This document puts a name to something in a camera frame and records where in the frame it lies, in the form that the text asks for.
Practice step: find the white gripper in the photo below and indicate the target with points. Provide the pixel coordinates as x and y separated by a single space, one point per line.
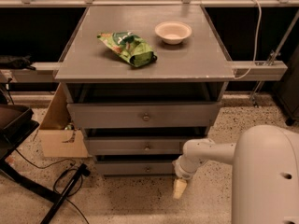
181 172

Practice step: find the grey bottom drawer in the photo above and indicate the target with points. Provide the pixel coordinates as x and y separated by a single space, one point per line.
134 168

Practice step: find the grey drawer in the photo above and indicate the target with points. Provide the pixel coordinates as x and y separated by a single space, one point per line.
134 168
135 146
141 115

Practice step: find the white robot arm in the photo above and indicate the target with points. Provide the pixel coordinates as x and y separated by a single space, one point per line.
265 173

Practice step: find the grey middle drawer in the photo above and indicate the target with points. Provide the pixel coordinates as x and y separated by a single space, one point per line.
135 146

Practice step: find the grey top drawer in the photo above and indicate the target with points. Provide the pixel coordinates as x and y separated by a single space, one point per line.
141 115

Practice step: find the grey drawer cabinet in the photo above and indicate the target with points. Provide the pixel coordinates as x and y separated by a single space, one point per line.
159 69

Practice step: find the cardboard box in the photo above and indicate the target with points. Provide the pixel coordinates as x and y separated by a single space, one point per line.
59 136

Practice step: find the black cabinet at right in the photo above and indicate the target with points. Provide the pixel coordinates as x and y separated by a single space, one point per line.
287 90

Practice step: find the green snack bag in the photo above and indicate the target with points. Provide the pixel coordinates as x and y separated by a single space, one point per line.
129 47

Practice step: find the white paper bowl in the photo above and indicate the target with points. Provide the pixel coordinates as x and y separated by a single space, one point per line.
173 32

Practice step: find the black chair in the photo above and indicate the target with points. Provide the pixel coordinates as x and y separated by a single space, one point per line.
16 125

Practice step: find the metal frame railing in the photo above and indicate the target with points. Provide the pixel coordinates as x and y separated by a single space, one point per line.
60 38

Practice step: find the black bag on rail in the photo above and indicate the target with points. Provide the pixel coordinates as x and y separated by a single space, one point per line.
15 62

